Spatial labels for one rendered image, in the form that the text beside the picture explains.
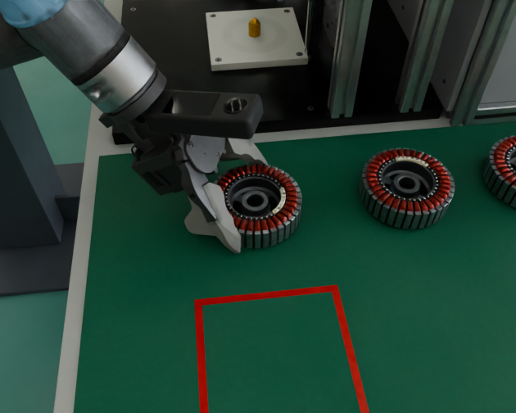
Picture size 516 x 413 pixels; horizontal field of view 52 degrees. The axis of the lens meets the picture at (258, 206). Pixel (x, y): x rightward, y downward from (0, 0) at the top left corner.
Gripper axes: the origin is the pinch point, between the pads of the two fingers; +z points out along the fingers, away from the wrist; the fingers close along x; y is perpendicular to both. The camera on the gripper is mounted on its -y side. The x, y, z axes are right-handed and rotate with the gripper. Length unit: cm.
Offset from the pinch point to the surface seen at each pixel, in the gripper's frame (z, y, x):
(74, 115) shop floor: 10, 121, -83
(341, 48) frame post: -5.5, -11.3, -18.3
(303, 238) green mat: 4.9, -4.1, 2.1
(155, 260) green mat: -4.7, 8.6, 9.7
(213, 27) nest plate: -10.4, 13.2, -33.7
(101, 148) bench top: -12.6, 20.7, -5.7
